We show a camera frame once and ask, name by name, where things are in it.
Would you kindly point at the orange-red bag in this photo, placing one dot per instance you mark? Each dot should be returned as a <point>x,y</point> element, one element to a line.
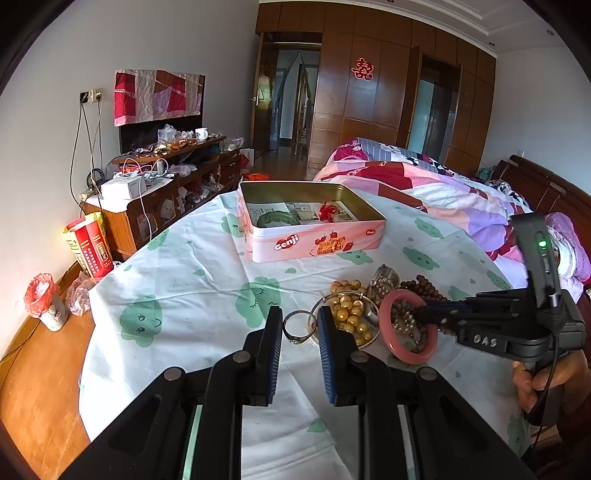
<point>256,177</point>

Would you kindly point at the small silver bangle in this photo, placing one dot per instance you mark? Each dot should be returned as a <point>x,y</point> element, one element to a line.
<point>294,340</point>

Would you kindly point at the person's right hand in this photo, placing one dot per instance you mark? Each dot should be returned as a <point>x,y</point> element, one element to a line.
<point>524,385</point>

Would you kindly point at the teal cloth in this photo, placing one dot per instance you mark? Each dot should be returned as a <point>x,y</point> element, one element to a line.
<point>485,173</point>

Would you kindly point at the white mug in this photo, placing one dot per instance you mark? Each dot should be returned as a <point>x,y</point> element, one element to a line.
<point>202,134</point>

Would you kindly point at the pink pillow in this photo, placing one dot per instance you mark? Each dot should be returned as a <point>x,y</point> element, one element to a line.
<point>575,249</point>

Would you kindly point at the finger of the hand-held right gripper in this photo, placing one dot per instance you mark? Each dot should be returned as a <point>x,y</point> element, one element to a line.
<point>501,294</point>
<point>438,316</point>

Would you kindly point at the red plastic bag liner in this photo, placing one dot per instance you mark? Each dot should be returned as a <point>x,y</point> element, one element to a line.
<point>39,286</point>

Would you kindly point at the pink patchwork quilt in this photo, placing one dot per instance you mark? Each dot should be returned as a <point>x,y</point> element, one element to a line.
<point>438,194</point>

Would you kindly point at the red knot ornament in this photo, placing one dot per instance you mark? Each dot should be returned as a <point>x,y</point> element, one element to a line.
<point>327,211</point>

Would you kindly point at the white paper bag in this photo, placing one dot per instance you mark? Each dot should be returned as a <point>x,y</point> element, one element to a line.
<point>247,156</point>

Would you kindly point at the person's right forearm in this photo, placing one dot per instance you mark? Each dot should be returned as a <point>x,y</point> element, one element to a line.
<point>572,443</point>

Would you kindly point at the printed paper leaflet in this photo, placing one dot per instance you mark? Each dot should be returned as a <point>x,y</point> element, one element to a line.
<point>304,212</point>

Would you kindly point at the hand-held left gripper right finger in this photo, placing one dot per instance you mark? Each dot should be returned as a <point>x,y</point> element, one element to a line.
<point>325,355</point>

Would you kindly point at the thin silver hoop bangle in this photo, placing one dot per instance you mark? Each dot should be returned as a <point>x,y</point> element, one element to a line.
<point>318,302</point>

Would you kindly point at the clear plastic bag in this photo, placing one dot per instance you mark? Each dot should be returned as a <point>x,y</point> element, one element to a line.
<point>78,295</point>

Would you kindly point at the wall power socket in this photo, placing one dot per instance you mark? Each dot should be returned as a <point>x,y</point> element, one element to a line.
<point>96,95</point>

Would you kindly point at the wooden door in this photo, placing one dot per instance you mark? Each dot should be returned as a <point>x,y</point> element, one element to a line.
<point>259,115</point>

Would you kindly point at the red patchwork television cover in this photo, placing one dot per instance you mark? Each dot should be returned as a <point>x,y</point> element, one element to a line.
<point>157,97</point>

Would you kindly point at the black television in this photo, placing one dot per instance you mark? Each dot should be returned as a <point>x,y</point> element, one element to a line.
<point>138,138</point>

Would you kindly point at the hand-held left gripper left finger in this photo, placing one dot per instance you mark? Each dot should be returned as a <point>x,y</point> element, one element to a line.
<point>275,350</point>

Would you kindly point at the red and yellow box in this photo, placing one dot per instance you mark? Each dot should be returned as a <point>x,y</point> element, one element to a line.
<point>94,251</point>

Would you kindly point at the green jade bangle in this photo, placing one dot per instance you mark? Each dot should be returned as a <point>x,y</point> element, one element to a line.
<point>268,220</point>

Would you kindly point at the red paper decoration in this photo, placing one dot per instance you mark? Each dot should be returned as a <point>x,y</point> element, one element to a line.
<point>363,69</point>

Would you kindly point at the pile of clear plastic bags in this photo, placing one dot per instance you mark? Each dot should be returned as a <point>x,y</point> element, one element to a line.
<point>168,134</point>

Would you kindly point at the brown wooden wardrobe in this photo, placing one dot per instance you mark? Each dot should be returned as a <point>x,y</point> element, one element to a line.
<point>341,92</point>

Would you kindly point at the white cardboard box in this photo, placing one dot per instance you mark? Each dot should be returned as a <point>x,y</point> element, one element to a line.
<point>122,188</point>

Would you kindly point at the pink bangle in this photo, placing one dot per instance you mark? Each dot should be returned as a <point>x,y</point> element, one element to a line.
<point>408,357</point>

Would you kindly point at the white waste bin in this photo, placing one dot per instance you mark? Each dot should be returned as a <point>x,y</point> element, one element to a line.
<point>53,318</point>

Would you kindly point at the wooden television cabinet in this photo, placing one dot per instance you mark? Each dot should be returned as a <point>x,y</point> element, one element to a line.
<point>120,230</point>

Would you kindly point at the pink cookie tin box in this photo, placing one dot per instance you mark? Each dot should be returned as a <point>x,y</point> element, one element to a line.
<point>286,244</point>

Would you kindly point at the wooden bed headboard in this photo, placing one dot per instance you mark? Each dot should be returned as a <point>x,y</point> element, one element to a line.
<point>540,184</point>

